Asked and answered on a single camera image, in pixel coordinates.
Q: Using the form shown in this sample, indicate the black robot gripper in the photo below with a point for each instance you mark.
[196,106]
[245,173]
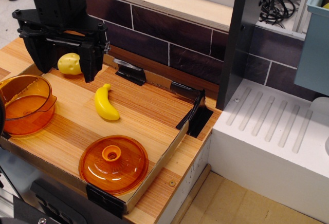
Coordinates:
[60,26]

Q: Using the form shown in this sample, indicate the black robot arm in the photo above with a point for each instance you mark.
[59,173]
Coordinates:
[57,27]

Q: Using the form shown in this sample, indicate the orange transparent pot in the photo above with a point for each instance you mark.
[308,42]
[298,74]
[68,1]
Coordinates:
[29,104]

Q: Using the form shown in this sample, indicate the orange transparent pot lid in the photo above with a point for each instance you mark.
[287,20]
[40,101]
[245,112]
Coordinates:
[116,164]

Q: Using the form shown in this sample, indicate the yellow toy banana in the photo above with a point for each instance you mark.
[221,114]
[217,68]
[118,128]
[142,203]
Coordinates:
[103,105]

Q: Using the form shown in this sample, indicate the white sink drainboard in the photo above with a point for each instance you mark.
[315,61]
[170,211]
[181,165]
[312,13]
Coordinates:
[274,144]

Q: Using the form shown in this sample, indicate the teal plastic bin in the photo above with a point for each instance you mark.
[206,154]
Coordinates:
[312,71]

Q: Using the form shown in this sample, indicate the dark grey vertical post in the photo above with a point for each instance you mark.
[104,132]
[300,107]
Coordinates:
[244,17]

